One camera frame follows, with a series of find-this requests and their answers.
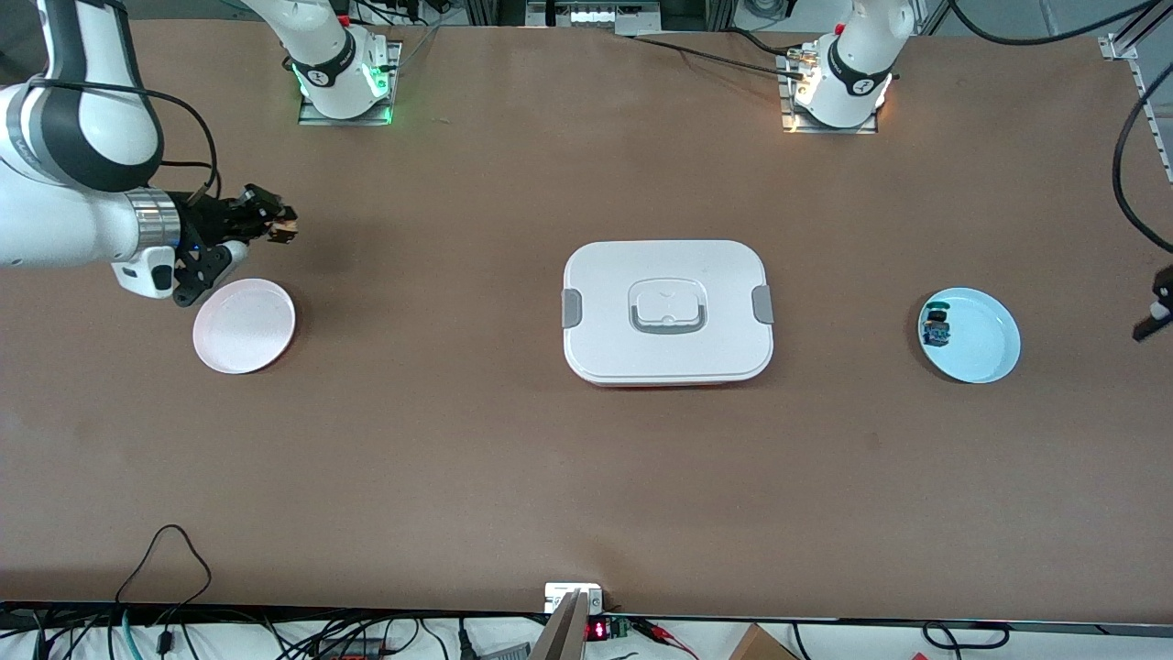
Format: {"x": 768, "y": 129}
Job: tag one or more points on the pale pink round plate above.
{"x": 243, "y": 326}

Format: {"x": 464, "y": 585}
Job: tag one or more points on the small white metal bracket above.
{"x": 561, "y": 594}

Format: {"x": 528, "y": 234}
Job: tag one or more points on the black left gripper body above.
{"x": 1162, "y": 295}

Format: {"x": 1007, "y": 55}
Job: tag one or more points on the orange push-button switch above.
{"x": 284, "y": 229}

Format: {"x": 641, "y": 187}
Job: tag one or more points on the red clip test leads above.
{"x": 664, "y": 634}

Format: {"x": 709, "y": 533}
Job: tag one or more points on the blue push-button switch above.
{"x": 937, "y": 332}

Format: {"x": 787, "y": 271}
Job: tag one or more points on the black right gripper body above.
{"x": 203, "y": 220}

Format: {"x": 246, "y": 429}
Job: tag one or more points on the grey slanted bar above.
{"x": 564, "y": 632}

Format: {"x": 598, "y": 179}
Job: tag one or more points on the light blue round plate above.
{"x": 985, "y": 335}

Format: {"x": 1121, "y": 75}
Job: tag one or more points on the white power strip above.
{"x": 605, "y": 16}

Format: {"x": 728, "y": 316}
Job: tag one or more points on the white lidded lunch box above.
{"x": 669, "y": 357}

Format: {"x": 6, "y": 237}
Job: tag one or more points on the red digit display module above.
{"x": 600, "y": 630}

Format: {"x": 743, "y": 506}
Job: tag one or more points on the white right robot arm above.
{"x": 55, "y": 229}

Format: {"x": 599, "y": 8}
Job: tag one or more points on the brown cardboard box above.
{"x": 761, "y": 646}

